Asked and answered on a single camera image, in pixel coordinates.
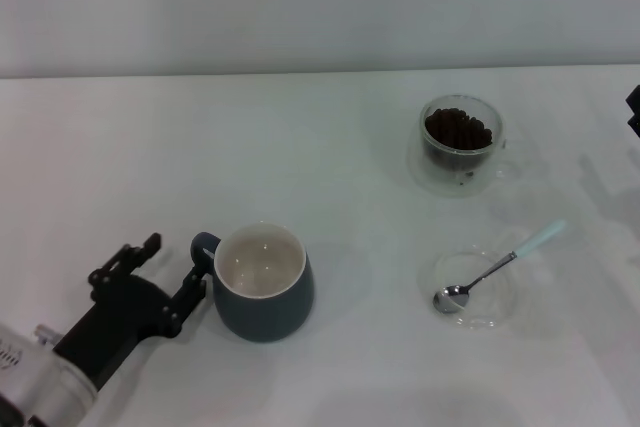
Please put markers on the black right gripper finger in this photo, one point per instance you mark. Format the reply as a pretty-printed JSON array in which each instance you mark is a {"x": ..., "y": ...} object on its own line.
[
  {"x": 635, "y": 128},
  {"x": 635, "y": 99}
]

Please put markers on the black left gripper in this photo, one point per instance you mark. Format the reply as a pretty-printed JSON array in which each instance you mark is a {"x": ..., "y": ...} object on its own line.
[{"x": 125, "y": 312}]

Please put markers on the dark grey mug white inside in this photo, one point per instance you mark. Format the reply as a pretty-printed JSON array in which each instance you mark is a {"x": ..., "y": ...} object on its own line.
[{"x": 270, "y": 312}]

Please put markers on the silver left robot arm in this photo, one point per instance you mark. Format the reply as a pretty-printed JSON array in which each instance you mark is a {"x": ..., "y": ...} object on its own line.
[{"x": 35, "y": 382}]

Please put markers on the coffee beans in glass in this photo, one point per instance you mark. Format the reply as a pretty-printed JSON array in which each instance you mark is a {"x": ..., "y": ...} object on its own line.
[{"x": 457, "y": 129}]

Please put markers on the clear glass saucer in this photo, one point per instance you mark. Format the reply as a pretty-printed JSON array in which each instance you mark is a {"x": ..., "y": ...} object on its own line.
[{"x": 495, "y": 307}]

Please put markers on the clear double-wall glass cup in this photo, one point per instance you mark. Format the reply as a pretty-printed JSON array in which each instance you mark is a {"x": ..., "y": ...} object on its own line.
[{"x": 417, "y": 167}]

